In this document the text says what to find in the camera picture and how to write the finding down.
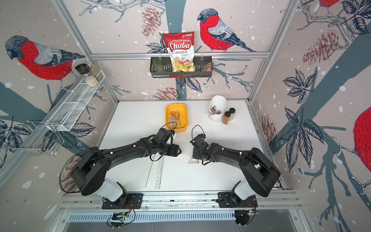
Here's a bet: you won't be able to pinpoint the white wire shelf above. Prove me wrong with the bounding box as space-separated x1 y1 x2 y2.
45 70 106 131

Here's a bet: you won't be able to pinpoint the red Chuba chips bag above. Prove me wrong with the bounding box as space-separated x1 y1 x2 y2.
163 32 196 72

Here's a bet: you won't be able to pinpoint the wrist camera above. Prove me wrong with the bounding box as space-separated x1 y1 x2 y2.
190 133 208 150
153 128 175 144

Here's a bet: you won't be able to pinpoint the yellow plastic storage box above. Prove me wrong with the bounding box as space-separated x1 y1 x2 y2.
165 103 188 133

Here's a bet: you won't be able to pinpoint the blue clear set square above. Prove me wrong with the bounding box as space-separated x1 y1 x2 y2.
168 110 185 129

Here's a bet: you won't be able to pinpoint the metal clips in cup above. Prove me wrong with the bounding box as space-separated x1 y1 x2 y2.
210 106 221 115

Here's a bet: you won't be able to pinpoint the pink set square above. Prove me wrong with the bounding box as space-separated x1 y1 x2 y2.
188 158 200 164

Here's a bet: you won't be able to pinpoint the black lid grinder jar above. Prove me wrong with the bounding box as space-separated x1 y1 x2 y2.
75 64 90 76

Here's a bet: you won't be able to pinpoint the black hanging basket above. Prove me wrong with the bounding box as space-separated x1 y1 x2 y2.
150 57 213 78

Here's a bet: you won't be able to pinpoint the long pink ruler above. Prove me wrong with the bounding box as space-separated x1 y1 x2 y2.
168 110 179 129

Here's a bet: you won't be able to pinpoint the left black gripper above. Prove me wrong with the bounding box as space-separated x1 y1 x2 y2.
158 143 184 157

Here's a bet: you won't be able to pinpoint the wire cup hanger rack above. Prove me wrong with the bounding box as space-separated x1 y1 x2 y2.
1 121 67 157

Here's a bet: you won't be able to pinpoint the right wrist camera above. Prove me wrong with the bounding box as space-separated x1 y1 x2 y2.
190 133 208 150

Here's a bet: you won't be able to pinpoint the glass spice jar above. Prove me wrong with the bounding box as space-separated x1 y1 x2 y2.
88 62 103 82

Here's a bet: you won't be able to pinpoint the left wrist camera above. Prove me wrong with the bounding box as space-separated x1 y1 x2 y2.
153 128 175 144

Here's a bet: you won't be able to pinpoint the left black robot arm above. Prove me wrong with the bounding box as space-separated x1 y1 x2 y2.
71 137 182 202

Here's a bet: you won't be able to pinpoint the clear shape stencil ruler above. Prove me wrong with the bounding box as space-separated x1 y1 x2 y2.
155 157 164 190

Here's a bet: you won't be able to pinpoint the white utensil holder cup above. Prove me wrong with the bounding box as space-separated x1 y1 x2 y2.
209 95 227 122

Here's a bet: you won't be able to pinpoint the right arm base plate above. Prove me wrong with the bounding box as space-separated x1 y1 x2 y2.
215 192 258 208

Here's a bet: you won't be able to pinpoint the brown spice jar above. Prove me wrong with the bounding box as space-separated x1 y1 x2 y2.
222 111 231 125

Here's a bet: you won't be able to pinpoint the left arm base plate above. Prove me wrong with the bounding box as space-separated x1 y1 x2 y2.
101 193 144 210

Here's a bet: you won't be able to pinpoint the thin clear straight ruler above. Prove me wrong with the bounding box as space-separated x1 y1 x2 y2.
144 161 154 188

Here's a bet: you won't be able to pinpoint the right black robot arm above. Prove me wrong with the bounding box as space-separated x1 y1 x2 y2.
190 139 281 206

